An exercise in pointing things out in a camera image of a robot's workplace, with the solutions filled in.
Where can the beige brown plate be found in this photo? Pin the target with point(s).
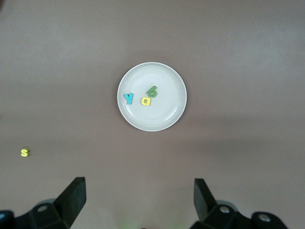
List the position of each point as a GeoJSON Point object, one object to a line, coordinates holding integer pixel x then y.
{"type": "Point", "coordinates": [162, 112]}

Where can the brown table cover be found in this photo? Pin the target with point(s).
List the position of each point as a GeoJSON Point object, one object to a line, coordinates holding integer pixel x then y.
{"type": "Point", "coordinates": [152, 35]}

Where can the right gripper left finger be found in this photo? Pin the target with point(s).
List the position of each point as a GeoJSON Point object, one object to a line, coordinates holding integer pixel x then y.
{"type": "Point", "coordinates": [69, 205]}

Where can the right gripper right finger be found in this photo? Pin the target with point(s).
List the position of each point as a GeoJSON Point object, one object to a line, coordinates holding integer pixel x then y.
{"type": "Point", "coordinates": [209, 210]}

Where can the teal foam letter y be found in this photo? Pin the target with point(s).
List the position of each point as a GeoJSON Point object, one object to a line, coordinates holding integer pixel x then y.
{"type": "Point", "coordinates": [129, 99]}

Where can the yellow foam letter s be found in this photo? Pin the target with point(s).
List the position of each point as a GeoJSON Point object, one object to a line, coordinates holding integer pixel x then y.
{"type": "Point", "coordinates": [24, 152]}

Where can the green foam letter g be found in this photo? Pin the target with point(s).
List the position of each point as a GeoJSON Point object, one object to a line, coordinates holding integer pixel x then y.
{"type": "Point", "coordinates": [150, 90]}

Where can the yellow foam letter a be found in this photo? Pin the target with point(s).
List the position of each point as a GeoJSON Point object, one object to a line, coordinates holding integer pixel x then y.
{"type": "Point", "coordinates": [149, 104]}

